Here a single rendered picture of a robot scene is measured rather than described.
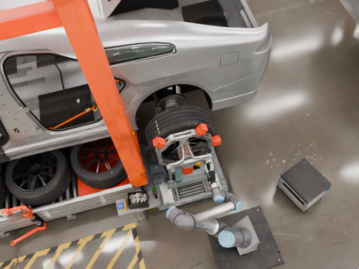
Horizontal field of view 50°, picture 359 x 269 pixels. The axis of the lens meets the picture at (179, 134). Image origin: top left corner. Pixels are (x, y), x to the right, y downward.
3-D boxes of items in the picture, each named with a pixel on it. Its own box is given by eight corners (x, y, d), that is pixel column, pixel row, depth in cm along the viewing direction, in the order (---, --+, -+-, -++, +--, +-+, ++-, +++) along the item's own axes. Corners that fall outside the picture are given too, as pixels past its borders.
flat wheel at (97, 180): (118, 128, 459) (114, 117, 440) (144, 170, 427) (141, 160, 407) (68, 156, 445) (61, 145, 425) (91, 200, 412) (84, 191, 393)
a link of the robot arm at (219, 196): (219, 204, 349) (212, 203, 343) (215, 191, 356) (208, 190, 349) (227, 199, 344) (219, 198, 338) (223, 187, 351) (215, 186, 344)
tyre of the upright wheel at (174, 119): (182, 148, 425) (221, 112, 387) (188, 166, 412) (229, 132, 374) (132, 138, 384) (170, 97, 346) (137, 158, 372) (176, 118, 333)
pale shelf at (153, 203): (156, 190, 396) (156, 189, 393) (160, 205, 387) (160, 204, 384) (116, 201, 393) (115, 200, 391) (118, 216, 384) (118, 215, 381)
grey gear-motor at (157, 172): (161, 153, 459) (157, 137, 429) (169, 184, 436) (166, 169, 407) (146, 157, 458) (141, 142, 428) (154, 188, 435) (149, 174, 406)
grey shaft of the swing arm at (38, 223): (47, 223, 426) (29, 206, 384) (47, 228, 423) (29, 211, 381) (39, 225, 425) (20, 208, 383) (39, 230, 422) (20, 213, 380)
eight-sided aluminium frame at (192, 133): (210, 153, 396) (210, 124, 351) (212, 158, 393) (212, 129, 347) (160, 166, 393) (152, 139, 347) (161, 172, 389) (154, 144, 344)
